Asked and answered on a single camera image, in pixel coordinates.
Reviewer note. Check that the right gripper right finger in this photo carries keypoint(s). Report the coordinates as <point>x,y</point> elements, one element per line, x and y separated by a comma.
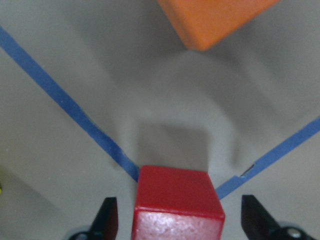
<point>258,224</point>

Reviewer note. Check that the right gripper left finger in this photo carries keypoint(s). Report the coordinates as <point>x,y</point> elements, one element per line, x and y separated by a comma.
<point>105,224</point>

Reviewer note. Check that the red block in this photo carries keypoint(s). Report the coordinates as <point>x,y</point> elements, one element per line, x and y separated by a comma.
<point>176,204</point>

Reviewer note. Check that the orange block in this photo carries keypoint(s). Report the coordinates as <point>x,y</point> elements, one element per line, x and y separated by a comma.
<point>200,24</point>

